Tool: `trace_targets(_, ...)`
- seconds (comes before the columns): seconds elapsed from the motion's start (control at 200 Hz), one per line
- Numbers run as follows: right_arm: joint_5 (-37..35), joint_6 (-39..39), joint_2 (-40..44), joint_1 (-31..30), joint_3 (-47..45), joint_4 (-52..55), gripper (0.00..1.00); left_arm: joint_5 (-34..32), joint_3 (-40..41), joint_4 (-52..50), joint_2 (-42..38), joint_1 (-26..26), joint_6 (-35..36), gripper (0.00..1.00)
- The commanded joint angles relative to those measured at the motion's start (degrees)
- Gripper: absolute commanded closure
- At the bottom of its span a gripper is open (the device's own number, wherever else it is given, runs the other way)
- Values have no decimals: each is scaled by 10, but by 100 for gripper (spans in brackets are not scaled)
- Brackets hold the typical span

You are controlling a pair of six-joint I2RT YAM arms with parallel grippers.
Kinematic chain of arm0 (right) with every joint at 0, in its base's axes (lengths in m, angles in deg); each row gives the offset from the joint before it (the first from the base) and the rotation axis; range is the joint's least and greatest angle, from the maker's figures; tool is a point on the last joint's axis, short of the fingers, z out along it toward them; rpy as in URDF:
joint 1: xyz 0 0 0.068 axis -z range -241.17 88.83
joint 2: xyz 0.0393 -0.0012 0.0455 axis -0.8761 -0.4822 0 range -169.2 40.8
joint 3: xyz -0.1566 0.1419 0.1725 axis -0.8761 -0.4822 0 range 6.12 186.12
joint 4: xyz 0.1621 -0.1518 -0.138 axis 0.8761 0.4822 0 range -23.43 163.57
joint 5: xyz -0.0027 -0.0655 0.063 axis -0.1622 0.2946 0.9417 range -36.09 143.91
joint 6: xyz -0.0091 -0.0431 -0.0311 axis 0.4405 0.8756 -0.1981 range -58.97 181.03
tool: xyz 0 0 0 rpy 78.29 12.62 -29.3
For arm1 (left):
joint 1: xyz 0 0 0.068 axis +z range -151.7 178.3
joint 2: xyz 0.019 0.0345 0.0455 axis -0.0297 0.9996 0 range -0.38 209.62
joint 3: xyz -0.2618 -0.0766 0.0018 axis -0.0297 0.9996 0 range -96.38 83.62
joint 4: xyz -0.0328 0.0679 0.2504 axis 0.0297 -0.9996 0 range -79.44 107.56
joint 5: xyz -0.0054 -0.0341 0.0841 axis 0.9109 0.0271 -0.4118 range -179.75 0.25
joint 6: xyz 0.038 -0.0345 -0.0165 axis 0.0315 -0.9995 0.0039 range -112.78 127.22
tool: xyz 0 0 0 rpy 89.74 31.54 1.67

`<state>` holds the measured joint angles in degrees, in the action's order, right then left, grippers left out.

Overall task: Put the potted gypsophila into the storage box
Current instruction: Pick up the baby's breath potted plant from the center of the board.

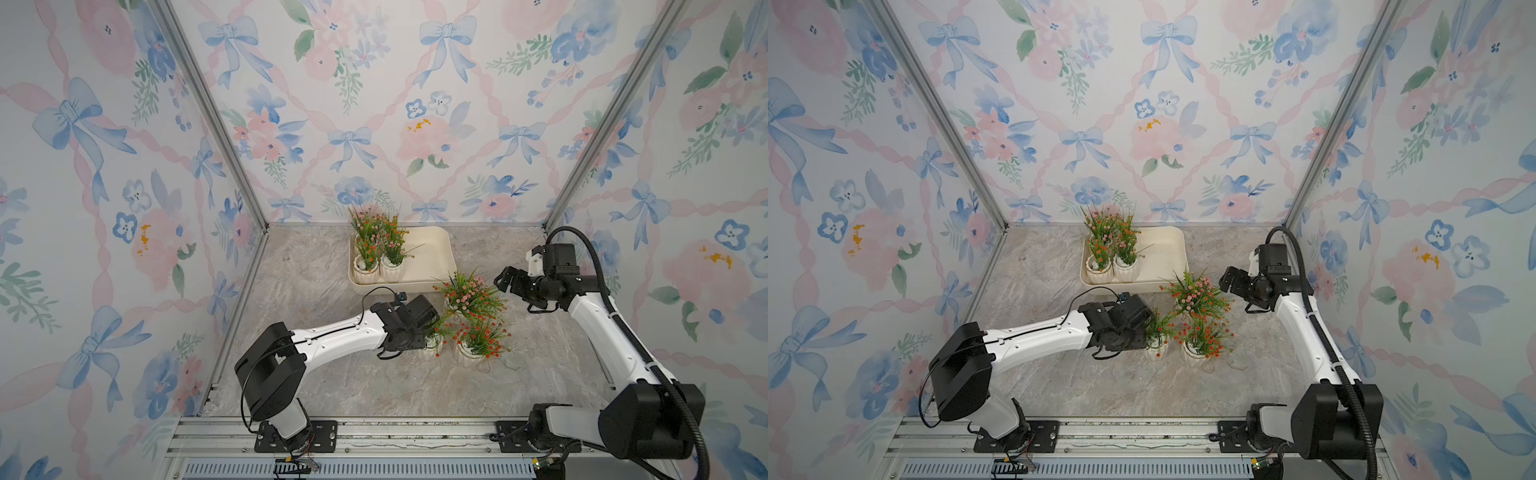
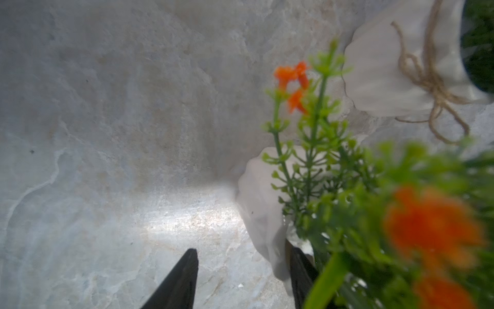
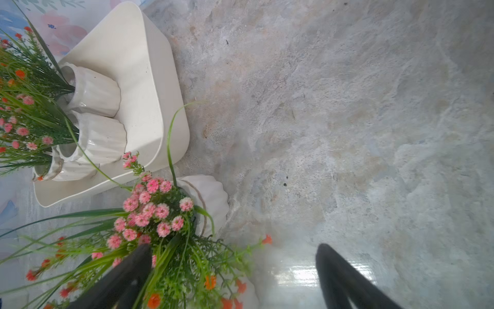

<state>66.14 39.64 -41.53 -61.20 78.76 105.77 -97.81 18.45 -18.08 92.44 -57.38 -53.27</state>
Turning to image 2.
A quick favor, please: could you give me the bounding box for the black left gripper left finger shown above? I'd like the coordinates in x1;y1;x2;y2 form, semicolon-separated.
142;248;199;309

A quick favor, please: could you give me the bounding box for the red gypsophila pot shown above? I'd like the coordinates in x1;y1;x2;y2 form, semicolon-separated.
343;1;493;144

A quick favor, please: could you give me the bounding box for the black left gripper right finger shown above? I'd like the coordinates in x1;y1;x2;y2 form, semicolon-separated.
289;247;319;309

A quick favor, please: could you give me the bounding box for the orange gypsophila pot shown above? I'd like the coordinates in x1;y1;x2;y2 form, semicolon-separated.
261;40;493;308

